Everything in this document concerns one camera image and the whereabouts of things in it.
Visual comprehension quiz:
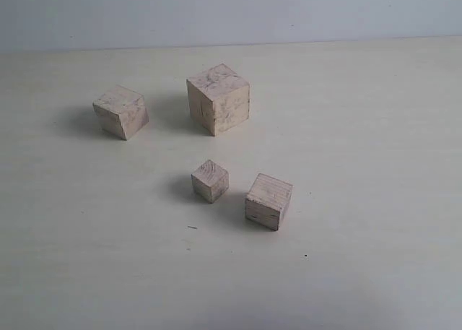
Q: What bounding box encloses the third largest wooden cube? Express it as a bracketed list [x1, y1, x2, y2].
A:
[245, 173, 293, 231]

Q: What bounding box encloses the smallest wooden cube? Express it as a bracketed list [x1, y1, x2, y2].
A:
[191, 160, 229, 204]

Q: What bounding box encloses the second largest wooden cube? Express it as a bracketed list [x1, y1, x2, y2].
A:
[92, 85, 149, 141]

